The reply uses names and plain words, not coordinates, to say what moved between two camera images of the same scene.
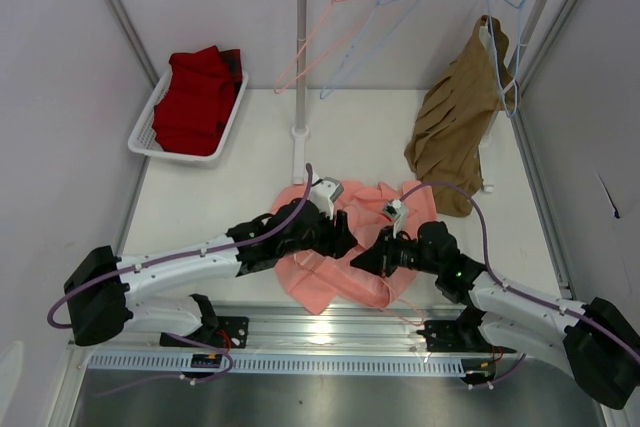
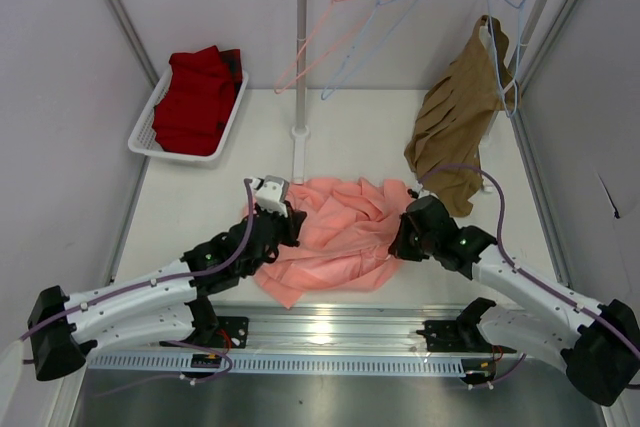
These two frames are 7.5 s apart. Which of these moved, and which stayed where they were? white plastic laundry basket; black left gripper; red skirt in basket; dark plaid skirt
Moved: black left gripper
Stayed: white plastic laundry basket; dark plaid skirt; red skirt in basket
